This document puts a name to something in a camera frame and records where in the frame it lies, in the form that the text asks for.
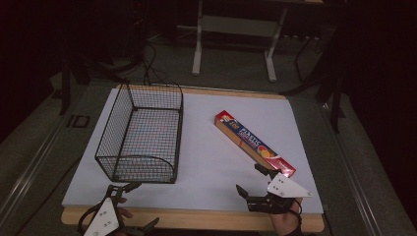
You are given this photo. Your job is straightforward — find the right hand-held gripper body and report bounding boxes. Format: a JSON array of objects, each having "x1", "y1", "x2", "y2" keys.
[{"x1": 247, "y1": 172, "x2": 315, "y2": 214}]

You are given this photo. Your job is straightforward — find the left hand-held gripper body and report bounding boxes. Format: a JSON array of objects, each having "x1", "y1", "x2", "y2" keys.
[{"x1": 83, "y1": 184, "x2": 133, "y2": 236}]

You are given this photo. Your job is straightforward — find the plastic wrap box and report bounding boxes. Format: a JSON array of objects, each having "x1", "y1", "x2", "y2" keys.
[{"x1": 213, "y1": 109, "x2": 297, "y2": 179}]

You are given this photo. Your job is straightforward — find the black wire mesh basket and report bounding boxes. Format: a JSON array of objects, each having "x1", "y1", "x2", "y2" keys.
[{"x1": 94, "y1": 81, "x2": 185, "y2": 185}]

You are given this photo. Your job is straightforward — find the person's left hand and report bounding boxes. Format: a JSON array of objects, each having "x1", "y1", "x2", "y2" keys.
[{"x1": 116, "y1": 197, "x2": 135, "y2": 230}]

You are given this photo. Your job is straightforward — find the person's right hand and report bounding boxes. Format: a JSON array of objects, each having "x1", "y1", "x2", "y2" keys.
[{"x1": 269, "y1": 197, "x2": 305, "y2": 236}]

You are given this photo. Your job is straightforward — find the white table mat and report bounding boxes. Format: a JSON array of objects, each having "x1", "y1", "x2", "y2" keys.
[{"x1": 61, "y1": 88, "x2": 325, "y2": 215}]

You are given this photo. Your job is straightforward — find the black stand legs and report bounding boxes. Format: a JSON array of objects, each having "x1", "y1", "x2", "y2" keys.
[
  {"x1": 279, "y1": 30, "x2": 347, "y2": 134},
  {"x1": 58, "y1": 48, "x2": 130, "y2": 116}
]

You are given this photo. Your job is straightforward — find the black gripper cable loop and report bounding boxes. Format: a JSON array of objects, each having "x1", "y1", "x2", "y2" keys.
[{"x1": 78, "y1": 200, "x2": 107, "y2": 233}]

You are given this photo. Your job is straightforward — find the metal floor rail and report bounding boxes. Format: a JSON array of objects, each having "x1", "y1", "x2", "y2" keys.
[
  {"x1": 0, "y1": 112, "x2": 68, "y2": 227},
  {"x1": 319, "y1": 102, "x2": 385, "y2": 236}
]

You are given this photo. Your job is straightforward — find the black rectangular floor bracket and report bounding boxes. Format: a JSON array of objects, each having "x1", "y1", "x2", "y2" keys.
[{"x1": 66, "y1": 114, "x2": 91, "y2": 129}]

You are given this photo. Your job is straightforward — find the black cables on floor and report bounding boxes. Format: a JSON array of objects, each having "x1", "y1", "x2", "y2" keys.
[{"x1": 143, "y1": 41, "x2": 170, "y2": 87}]

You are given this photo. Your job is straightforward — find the white metal desk frame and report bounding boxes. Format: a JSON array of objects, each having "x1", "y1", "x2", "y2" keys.
[{"x1": 191, "y1": 0, "x2": 290, "y2": 84}]

